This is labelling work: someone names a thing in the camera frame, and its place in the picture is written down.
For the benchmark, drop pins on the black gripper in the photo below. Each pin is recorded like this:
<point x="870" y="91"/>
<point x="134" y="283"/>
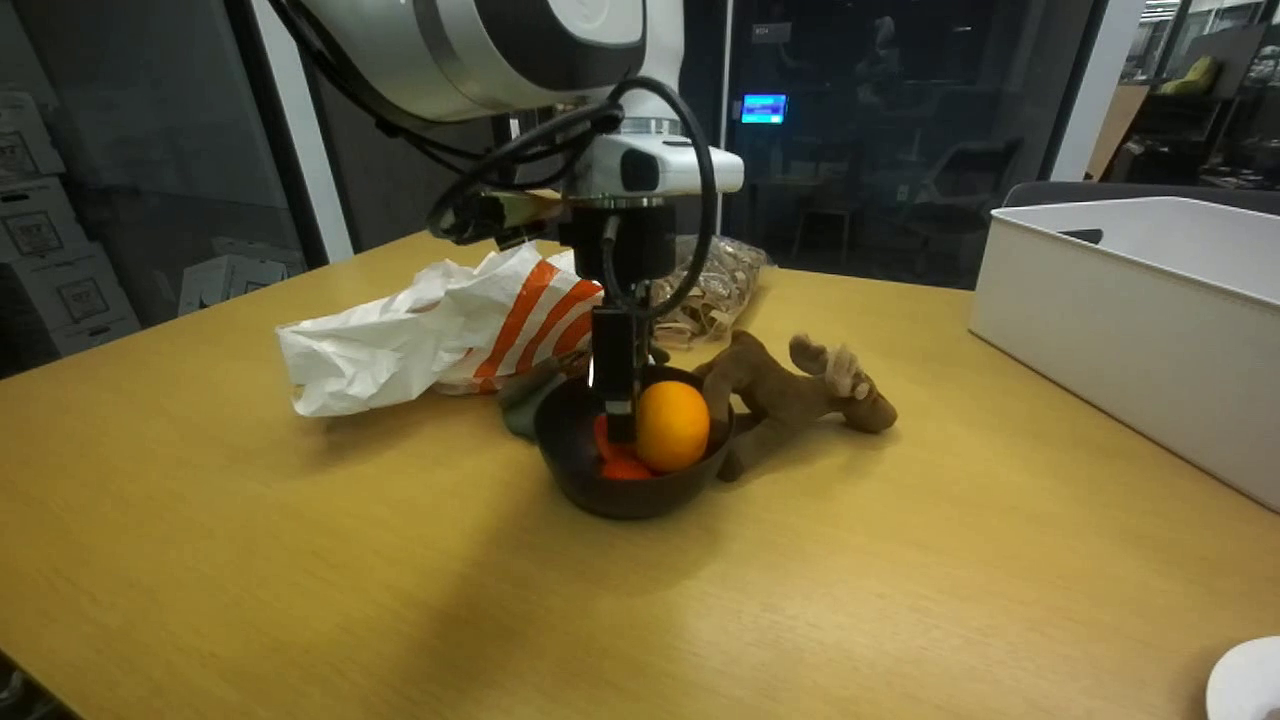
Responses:
<point x="629" y="254"/>

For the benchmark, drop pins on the orange toy fruit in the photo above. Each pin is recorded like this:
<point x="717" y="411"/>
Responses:
<point x="674" y="424"/>

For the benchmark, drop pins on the small red toy strawberry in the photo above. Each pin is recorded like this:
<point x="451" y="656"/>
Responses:
<point x="625" y="468"/>

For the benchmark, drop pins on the white plastic bag orange stripes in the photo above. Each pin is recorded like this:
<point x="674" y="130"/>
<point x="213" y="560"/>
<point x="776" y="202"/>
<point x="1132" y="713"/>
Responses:
<point x="402" y="335"/>

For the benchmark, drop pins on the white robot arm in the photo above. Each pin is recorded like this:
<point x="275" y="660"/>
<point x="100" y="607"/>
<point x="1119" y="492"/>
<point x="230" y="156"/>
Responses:
<point x="454" y="52"/>

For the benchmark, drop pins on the black bowl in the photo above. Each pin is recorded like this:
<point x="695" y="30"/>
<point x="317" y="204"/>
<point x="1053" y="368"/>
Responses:
<point x="625" y="499"/>

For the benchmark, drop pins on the clear bag of nuts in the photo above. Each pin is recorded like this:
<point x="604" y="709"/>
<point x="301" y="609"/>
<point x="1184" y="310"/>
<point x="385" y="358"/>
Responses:
<point x="725" y="287"/>

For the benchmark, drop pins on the brown plush animal toy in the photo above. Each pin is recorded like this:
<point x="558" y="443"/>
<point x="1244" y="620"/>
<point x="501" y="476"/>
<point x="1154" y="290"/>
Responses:
<point x="785" y="394"/>

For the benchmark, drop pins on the blue lit screen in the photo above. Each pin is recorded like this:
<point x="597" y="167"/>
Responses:
<point x="767" y="109"/>

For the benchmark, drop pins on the white rectangular box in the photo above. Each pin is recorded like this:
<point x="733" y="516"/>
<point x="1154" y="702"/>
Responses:
<point x="1132" y="335"/>

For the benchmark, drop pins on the grey cardboard box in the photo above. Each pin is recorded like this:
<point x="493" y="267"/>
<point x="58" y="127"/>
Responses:
<point x="67" y="307"/>
<point x="42" y="224"/>
<point x="24" y="140"/>

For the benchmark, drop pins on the white plate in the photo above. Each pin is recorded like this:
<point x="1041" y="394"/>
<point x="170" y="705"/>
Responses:
<point x="1255" y="682"/>

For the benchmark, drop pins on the wrist camera with tan mount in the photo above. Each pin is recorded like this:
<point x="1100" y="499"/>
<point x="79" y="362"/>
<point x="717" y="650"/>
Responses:
<point x="514" y="215"/>

